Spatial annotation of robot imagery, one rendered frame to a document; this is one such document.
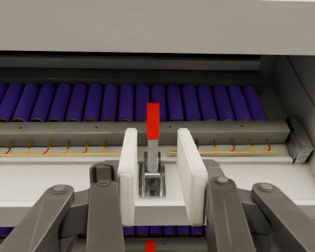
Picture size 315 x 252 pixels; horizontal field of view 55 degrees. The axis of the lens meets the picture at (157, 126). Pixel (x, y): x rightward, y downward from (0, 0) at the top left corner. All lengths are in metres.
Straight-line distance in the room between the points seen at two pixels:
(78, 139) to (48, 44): 0.13
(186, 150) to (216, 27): 0.11
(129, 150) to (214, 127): 0.19
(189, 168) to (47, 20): 0.15
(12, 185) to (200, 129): 0.21
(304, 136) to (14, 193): 0.31
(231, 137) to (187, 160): 0.20
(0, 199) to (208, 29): 0.25
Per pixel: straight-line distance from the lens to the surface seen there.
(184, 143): 0.18
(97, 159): 0.34
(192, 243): 0.47
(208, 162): 0.18
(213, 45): 0.25
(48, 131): 0.35
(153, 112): 0.29
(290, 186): 0.36
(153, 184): 0.32
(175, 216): 0.33
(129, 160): 0.16
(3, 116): 0.39
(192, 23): 0.24
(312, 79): 0.39
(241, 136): 0.36
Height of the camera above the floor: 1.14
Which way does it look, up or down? 29 degrees down
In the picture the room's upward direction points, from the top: 2 degrees clockwise
